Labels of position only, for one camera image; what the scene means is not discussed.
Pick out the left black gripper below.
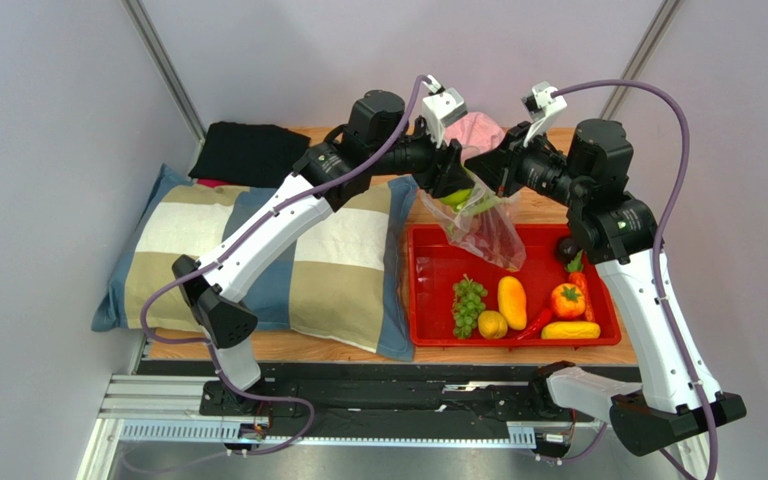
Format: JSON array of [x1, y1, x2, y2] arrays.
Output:
[[369, 117, 475, 201]]

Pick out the clear zip top bag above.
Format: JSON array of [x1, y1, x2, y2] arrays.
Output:
[[420, 173, 527, 272]]

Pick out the red toy lobster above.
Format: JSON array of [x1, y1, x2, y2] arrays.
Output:
[[455, 212, 527, 272]]

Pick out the green toy apple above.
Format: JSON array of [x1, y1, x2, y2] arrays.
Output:
[[438, 167, 475, 208]]

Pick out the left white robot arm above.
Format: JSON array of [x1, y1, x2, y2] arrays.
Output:
[[172, 86, 474, 392]]

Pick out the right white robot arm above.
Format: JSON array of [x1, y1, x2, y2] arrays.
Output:
[[466, 119, 747, 456]]

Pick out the pink bucket hat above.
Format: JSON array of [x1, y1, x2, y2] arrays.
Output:
[[444, 112, 505, 164]]

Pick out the red plastic tray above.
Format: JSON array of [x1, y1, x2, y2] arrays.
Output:
[[406, 224, 622, 348]]

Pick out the dark purple toy fruit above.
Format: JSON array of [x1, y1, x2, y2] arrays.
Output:
[[554, 237, 582, 265]]

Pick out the green toy grapes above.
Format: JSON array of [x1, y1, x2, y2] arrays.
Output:
[[451, 275, 488, 339]]

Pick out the orange toy mango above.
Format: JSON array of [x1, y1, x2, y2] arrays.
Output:
[[497, 276, 528, 331]]

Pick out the toy carrot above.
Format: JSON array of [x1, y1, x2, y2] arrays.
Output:
[[565, 250, 596, 323]]

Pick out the yellow toy lemon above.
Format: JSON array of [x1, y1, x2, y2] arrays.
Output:
[[477, 310, 508, 340]]

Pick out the orange toy tomato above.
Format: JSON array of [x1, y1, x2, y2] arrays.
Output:
[[550, 283, 586, 320]]

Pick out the plaid patchwork pillow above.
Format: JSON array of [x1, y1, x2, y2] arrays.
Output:
[[91, 166, 418, 361]]

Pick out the red toy chili pepper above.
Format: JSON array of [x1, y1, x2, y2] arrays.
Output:
[[514, 307, 554, 340]]

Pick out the yellow toy banana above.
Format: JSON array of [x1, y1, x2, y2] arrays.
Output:
[[540, 321, 601, 340]]

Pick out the black folded cloth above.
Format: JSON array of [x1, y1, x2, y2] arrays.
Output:
[[189, 121, 310, 188]]

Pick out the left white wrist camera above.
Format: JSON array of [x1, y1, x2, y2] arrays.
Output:
[[421, 75, 468, 147]]

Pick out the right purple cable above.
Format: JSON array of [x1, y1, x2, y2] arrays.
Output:
[[553, 79, 719, 480]]

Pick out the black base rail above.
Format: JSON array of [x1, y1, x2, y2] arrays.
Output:
[[100, 361, 600, 457]]

